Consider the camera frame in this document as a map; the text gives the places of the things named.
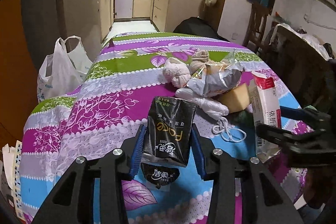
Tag orange wooden cabinet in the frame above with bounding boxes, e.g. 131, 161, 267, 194
0, 0, 40, 147

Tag beige sock ball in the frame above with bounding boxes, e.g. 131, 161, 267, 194
189, 49, 210, 74

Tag white wall cable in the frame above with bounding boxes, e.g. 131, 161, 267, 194
303, 13, 336, 31

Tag black fabric cover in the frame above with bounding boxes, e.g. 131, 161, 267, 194
173, 17, 232, 42

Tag silver foil bag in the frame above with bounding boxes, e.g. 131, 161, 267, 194
185, 63, 242, 98

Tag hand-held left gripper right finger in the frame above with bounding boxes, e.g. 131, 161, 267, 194
191, 123, 313, 224

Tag white dotted sheet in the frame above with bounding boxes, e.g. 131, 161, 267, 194
2, 140, 28, 216

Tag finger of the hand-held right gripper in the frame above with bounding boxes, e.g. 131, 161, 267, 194
279, 106, 332, 128
256, 124, 319, 154

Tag black tissue packet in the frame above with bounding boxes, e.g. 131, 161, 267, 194
140, 96, 197, 191

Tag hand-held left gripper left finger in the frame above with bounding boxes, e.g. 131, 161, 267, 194
31, 124, 147, 224

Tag green fibre bundle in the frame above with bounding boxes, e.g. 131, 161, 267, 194
233, 111, 254, 125

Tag white cloth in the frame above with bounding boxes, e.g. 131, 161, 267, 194
271, 23, 330, 60

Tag pink white sock ball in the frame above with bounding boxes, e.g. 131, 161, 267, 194
162, 57, 191, 88

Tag tan cardboard box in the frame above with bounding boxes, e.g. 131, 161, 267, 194
217, 83, 250, 112

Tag kitchen counter cabinets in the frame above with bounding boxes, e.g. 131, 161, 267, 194
98, 0, 206, 36

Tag striped floral tablecloth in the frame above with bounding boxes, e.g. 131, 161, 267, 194
20, 32, 315, 224

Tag white drawstring pouch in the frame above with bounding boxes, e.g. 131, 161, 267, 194
175, 87, 248, 142

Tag white red-ended carton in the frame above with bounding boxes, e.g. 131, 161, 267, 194
248, 71, 283, 159

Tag wooden chair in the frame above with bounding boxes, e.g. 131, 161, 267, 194
242, 3, 271, 54

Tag white plastic bag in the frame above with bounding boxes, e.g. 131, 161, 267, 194
37, 36, 94, 104

